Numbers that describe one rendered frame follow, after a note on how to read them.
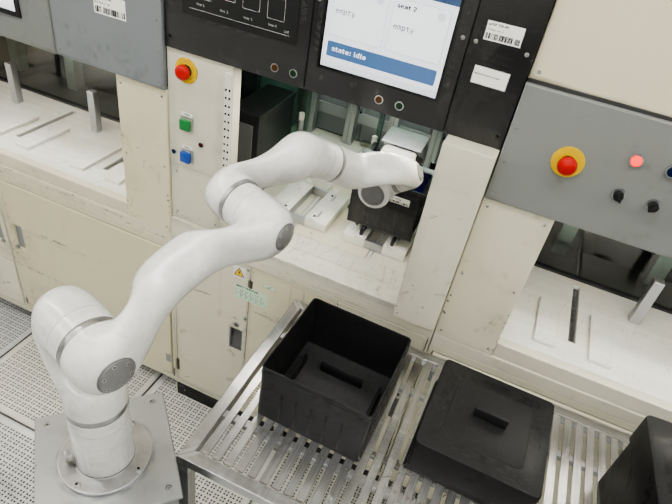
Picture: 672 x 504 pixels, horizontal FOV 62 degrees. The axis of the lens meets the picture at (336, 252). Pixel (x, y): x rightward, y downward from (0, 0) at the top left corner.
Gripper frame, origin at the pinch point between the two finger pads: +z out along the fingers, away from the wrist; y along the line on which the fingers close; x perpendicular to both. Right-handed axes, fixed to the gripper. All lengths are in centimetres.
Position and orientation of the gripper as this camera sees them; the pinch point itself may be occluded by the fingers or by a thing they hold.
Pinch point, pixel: (404, 147)
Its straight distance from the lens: 169.9
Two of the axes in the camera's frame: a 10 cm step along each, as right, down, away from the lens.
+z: 3.5, -5.3, 7.7
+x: 1.5, -7.8, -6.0
